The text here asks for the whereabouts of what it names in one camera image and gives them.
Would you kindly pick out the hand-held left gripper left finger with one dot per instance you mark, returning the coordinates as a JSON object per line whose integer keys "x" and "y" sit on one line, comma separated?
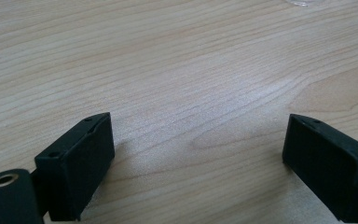
{"x": 74, "y": 168}

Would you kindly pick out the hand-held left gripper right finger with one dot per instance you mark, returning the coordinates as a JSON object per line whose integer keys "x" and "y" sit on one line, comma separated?
{"x": 329, "y": 165}

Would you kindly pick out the clear glass object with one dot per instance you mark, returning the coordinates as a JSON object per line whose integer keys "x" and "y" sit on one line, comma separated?
{"x": 303, "y": 2}

